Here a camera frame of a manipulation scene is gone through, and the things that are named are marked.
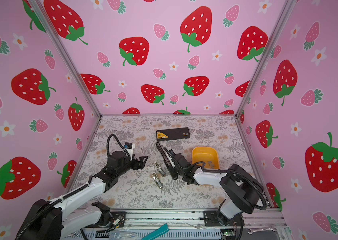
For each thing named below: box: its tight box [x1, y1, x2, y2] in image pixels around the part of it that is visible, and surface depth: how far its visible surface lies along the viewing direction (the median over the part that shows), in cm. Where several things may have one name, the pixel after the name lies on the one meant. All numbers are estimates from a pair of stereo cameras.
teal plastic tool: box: [140, 223, 170, 240], surface depth 72 cm
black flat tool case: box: [156, 127, 191, 142], surface depth 109 cm
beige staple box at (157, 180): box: [151, 172, 163, 189], surface depth 87 cm
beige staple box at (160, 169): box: [154, 161, 167, 177], surface depth 91 cm
